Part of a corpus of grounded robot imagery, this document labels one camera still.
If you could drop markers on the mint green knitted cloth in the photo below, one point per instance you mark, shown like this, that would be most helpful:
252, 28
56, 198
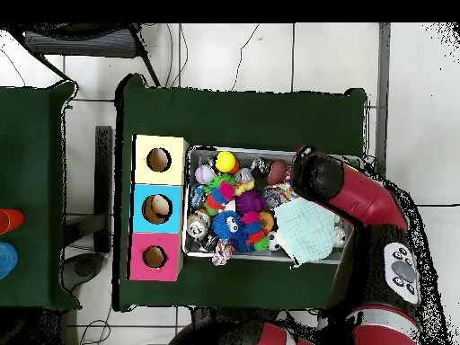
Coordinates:
305, 230

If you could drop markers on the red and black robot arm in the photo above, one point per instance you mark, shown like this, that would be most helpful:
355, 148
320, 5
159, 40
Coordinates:
359, 194

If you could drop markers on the wooden box with three holes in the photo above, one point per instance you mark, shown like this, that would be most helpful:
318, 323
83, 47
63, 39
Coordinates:
158, 176

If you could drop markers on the pink blue orange spiky caterpillar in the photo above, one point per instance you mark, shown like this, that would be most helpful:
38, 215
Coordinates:
222, 192

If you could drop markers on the purple spiky ball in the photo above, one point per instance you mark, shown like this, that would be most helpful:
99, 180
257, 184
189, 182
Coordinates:
249, 202

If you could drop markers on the yellow smooth ball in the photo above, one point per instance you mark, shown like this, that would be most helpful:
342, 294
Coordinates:
225, 161

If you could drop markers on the white baseball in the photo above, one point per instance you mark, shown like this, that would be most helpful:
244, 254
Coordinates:
204, 175

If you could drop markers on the blue spiky toy with eyes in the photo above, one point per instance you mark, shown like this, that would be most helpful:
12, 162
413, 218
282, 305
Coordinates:
222, 224

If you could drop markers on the crushed drink can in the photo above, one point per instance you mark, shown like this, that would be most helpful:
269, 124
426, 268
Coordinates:
197, 225

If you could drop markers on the brown toy football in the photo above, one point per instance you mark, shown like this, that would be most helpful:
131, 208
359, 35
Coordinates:
276, 171

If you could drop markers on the small soccer ball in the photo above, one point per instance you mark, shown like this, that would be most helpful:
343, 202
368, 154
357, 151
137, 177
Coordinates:
274, 241

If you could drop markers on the dark green table cloth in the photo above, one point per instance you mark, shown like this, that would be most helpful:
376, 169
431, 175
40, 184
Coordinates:
233, 118

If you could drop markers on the dark grey floor object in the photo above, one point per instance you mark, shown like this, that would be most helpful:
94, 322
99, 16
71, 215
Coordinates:
84, 267

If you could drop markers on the side table green cloth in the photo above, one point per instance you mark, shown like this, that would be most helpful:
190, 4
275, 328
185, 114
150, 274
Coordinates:
28, 151

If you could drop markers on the black striped chair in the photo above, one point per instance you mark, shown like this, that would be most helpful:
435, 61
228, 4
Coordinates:
79, 43

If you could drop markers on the red plastic cup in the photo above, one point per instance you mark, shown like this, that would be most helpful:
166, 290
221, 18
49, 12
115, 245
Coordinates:
12, 221

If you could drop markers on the blue plastic cup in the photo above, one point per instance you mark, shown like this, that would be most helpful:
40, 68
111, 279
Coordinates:
7, 260

